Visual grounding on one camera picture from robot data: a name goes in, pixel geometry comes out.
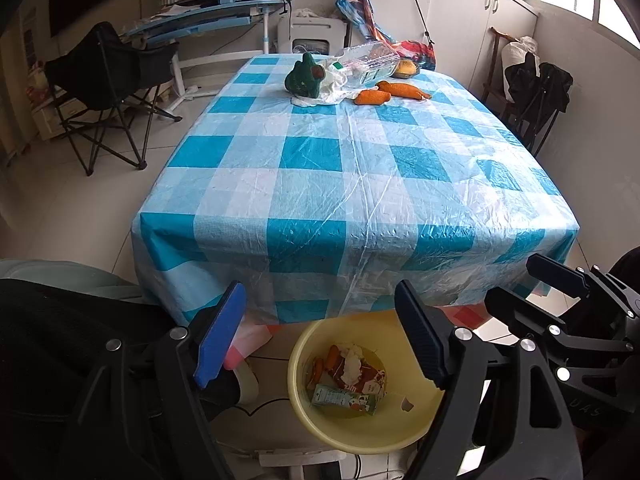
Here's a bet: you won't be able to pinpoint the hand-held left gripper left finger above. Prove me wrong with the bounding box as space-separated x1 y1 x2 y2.
70 281 248 480

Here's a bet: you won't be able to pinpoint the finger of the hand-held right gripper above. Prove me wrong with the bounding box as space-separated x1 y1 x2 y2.
526 253 608 301
484 286 631 361

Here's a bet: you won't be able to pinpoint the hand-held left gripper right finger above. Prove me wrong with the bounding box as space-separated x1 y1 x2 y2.
394 280 586 480

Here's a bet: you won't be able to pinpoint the red snack bag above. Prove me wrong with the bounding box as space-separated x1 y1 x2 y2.
335 360 387 395

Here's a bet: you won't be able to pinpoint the green white milk carton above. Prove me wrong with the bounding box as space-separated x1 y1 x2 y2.
311 384 381 416

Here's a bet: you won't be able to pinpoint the yellow plastic basin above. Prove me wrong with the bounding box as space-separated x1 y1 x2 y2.
288 310 451 456

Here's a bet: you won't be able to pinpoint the long orange carrot toy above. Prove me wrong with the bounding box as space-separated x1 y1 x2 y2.
376 81 432 101

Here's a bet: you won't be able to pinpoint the clear plastic bottle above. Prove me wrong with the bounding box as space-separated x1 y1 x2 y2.
325 42 401 86

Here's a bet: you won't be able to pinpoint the green plush toy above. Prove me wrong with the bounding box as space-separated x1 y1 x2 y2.
285 52 326 98

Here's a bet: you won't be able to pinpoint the pale green chair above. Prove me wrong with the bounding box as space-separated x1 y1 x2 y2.
0 259 146 306

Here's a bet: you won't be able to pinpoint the blue checkered tablecloth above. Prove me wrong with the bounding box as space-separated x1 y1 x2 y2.
129 52 581 326

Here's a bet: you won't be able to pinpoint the wooden chair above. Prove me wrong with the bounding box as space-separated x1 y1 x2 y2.
482 27 516 111

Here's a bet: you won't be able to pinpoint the white cabinet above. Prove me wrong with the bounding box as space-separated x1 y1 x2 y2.
356 0 541 106

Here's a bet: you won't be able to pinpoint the white television stand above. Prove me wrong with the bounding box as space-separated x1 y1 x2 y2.
27 87 76 141

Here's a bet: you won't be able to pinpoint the black folding chair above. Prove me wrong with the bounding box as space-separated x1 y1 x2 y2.
44 22 182 176

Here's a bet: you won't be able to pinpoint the colourful printed cloth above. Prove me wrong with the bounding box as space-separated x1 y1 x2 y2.
335 0 437 72

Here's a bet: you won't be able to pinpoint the blue desk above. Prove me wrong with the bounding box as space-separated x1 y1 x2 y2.
120 0 288 106

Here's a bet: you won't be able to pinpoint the white papers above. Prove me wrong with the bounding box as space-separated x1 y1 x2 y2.
150 4 201 18

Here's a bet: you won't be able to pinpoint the black strap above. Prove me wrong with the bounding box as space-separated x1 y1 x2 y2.
360 0 436 46

